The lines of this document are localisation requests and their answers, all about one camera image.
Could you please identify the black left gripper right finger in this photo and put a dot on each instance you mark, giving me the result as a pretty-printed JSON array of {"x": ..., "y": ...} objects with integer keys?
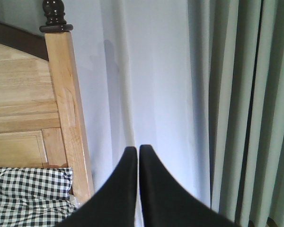
[{"x": 165, "y": 203}]

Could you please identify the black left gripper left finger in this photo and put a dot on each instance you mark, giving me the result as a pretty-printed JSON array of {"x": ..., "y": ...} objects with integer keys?
[{"x": 113, "y": 205}]

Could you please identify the black white checkered bedding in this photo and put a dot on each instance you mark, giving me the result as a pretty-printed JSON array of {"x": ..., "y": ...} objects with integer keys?
[{"x": 35, "y": 197}]

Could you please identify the white pleated curtain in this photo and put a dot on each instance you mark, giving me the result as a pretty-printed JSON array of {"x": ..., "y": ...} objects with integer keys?
[{"x": 202, "y": 81}]

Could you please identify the wooden bed frame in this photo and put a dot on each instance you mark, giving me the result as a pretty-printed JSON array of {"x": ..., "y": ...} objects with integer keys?
[{"x": 41, "y": 117}]

